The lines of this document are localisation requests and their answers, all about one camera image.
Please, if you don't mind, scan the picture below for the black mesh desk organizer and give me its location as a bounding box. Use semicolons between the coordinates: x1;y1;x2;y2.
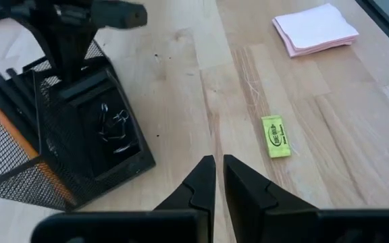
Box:
0;39;157;212

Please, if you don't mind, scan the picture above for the yellow-green eraser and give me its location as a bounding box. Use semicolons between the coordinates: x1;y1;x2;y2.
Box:
261;115;292;159

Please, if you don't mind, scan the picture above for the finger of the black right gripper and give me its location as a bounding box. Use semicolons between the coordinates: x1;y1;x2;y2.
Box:
13;18;71;82
67;26;98;82

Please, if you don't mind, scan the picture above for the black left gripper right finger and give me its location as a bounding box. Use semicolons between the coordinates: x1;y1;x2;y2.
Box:
223;154;320;243

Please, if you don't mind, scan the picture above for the black pen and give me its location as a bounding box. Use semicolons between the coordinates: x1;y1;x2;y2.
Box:
5;67;38;112
0;71;37;122
0;78;38;142

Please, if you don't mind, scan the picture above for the pink sticky note pad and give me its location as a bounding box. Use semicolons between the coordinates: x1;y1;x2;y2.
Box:
271;3;360;58

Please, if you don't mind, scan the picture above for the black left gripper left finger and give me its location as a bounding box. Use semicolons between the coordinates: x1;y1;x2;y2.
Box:
153;155;217;243

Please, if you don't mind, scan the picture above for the orange pencil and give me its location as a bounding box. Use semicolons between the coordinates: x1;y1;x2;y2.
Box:
0;84;79;207

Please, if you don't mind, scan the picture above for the black binder clip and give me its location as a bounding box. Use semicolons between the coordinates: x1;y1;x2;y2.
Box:
108;109;130;141
113;141;138;155
98;103;111;136

